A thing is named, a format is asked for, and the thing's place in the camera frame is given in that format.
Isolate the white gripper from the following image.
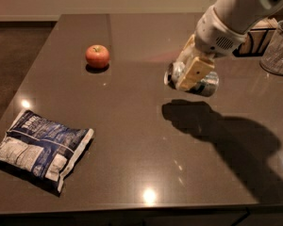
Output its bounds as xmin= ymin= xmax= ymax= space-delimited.
xmin=174 ymin=6 xmax=246 ymax=91

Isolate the silver green 7up can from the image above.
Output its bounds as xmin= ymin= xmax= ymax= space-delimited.
xmin=164 ymin=62 xmax=219 ymax=97

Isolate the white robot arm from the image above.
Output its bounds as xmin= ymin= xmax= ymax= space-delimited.
xmin=172 ymin=0 xmax=283 ymax=91

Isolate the napkin stack in basket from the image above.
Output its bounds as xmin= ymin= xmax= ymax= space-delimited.
xmin=245 ymin=17 xmax=279 ymax=56

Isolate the clear plastic cup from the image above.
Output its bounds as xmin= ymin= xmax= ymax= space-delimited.
xmin=259 ymin=20 xmax=283 ymax=76

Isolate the red apple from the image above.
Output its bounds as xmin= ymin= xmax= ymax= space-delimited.
xmin=85 ymin=45 xmax=109 ymax=70

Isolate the blue white chip bag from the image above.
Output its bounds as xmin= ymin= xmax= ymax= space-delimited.
xmin=0 ymin=110 xmax=94 ymax=193

